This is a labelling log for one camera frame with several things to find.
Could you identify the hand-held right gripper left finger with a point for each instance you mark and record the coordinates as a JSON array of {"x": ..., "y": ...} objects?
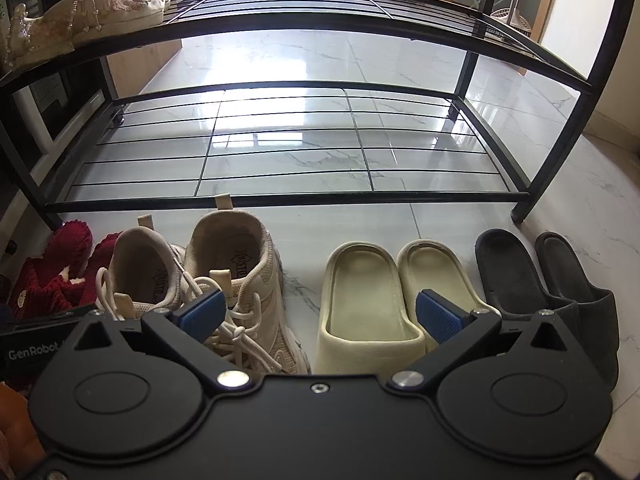
[{"x": 202, "y": 312}]

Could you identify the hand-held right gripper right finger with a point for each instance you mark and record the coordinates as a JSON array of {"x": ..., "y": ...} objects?
[{"x": 440, "y": 316}]

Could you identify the beige lace-up sneaker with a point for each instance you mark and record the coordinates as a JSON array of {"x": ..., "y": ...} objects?
[
  {"x": 250, "y": 280},
  {"x": 137, "y": 260}
]

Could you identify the black slipper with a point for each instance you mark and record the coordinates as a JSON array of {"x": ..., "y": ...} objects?
[
  {"x": 510, "y": 270},
  {"x": 585, "y": 300}
]

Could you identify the red knitted slipper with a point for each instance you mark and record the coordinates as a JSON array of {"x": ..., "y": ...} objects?
[
  {"x": 102, "y": 255},
  {"x": 65, "y": 247}
]

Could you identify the black metal shoe rack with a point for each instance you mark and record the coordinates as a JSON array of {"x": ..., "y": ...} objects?
[{"x": 320, "y": 20}]

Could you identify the cream foam slide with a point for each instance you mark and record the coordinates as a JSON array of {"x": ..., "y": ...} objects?
[
  {"x": 365, "y": 300},
  {"x": 440, "y": 267}
]

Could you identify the orange cloth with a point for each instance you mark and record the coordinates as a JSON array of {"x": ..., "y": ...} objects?
[{"x": 15, "y": 435}]

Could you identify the light wooden cabinet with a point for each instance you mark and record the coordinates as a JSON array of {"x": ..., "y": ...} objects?
[{"x": 140, "y": 67}]

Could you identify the white laundry basket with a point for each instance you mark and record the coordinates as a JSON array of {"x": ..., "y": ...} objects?
[{"x": 512, "y": 17}]

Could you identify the white tube table frame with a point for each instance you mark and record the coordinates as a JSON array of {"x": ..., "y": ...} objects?
[{"x": 37, "y": 130}]

